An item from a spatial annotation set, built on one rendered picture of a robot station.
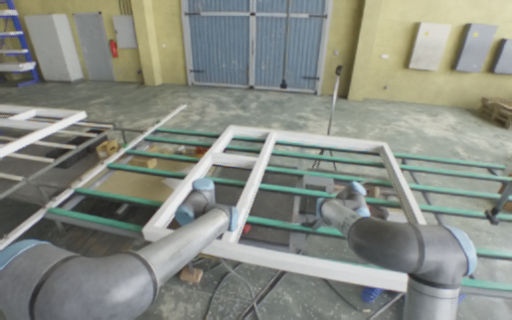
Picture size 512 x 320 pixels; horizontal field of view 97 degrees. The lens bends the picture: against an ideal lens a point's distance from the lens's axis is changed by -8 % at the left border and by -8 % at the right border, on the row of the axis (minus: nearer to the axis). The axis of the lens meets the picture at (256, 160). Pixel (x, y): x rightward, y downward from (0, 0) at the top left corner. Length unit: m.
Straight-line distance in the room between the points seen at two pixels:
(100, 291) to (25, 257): 0.15
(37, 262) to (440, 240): 0.78
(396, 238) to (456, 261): 0.14
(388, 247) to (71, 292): 0.60
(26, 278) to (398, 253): 0.69
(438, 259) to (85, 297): 0.68
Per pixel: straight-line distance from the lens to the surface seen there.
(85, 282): 0.47
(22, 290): 0.52
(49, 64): 10.81
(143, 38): 8.38
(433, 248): 0.68
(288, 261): 1.22
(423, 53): 7.70
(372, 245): 0.66
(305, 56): 7.33
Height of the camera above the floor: 1.89
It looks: 30 degrees down
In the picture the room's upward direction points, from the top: 1 degrees clockwise
